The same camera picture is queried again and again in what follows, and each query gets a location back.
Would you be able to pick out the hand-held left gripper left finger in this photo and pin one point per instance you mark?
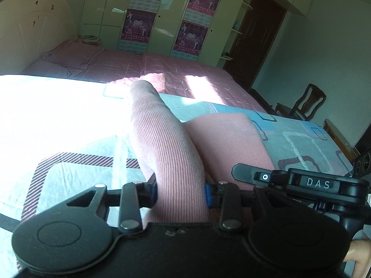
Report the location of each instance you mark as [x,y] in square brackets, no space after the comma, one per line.
[152,192]

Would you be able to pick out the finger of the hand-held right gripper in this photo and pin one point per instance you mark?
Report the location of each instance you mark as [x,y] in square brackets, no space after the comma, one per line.
[243,173]

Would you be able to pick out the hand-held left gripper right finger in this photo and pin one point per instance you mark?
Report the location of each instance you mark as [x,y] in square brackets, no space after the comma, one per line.
[208,197]

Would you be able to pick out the pink knit sweater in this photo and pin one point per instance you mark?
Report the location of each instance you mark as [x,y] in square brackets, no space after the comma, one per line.
[171,150]

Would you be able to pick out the person's right hand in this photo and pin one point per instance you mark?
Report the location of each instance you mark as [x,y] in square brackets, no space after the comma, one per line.
[361,254]

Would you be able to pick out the black speaker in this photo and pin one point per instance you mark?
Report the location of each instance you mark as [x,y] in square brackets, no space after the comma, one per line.
[363,159]

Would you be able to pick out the wooden bed footboard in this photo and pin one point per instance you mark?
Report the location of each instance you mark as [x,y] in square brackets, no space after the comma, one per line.
[339,139]

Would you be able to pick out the dark wooden chair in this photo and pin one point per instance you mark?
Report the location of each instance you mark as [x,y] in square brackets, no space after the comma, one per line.
[304,104]

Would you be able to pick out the teal patterned bed sheet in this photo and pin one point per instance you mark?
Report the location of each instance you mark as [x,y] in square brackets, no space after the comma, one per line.
[72,127]

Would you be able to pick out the pink checked bed sheet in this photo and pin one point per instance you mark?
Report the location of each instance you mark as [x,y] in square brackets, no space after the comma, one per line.
[174,66]

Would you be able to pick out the dark brown door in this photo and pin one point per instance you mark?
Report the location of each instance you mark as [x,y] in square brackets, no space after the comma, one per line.
[255,40]

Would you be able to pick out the white corner shelf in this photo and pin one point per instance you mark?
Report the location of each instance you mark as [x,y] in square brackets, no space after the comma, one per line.
[236,29]

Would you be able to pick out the pink pillow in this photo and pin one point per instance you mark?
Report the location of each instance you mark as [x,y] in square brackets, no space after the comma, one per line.
[75,53]

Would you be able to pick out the stack of books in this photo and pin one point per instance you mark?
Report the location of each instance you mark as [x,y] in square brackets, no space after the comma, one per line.
[89,40]

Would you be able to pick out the pale green wardrobe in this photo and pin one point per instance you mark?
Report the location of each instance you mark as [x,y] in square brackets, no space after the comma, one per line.
[171,14]

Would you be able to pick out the cream wooden headboard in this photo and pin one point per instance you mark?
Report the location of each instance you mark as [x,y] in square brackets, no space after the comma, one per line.
[32,29]

